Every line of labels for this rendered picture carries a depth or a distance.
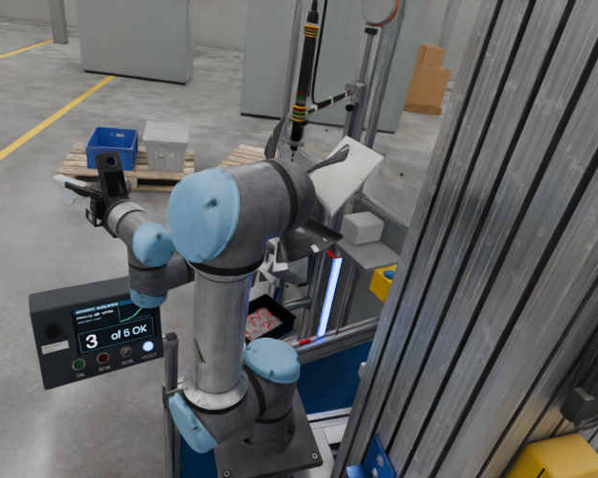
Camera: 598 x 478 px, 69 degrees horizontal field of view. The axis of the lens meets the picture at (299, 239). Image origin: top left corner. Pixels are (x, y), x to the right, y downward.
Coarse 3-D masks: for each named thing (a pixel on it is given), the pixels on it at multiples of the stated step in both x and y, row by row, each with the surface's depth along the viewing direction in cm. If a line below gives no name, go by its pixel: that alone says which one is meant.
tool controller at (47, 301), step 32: (64, 288) 100; (96, 288) 100; (128, 288) 100; (32, 320) 89; (64, 320) 93; (96, 320) 96; (128, 320) 100; (160, 320) 105; (64, 352) 94; (96, 352) 98; (160, 352) 106; (64, 384) 96
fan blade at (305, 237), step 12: (300, 228) 152; (312, 228) 153; (324, 228) 153; (288, 240) 148; (300, 240) 148; (312, 240) 148; (336, 240) 147; (288, 252) 145; (300, 252) 144; (312, 252) 144
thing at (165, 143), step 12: (144, 132) 417; (156, 132) 423; (168, 132) 429; (180, 132) 434; (156, 144) 406; (168, 144) 408; (180, 144) 411; (156, 156) 414; (168, 156) 417; (180, 156) 419; (156, 168) 421; (168, 168) 424; (180, 168) 426
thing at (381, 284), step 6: (378, 270) 156; (384, 270) 156; (378, 276) 155; (384, 276) 153; (372, 282) 158; (378, 282) 156; (384, 282) 152; (390, 282) 151; (372, 288) 159; (378, 288) 156; (384, 288) 153; (378, 294) 157; (384, 294) 153; (384, 300) 154
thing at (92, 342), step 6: (96, 330) 97; (102, 330) 97; (78, 336) 95; (84, 336) 96; (90, 336) 96; (96, 336) 97; (102, 336) 98; (84, 342) 96; (90, 342) 97; (96, 342) 97; (102, 342) 98; (84, 348) 96; (90, 348) 97; (96, 348) 98; (102, 348) 98
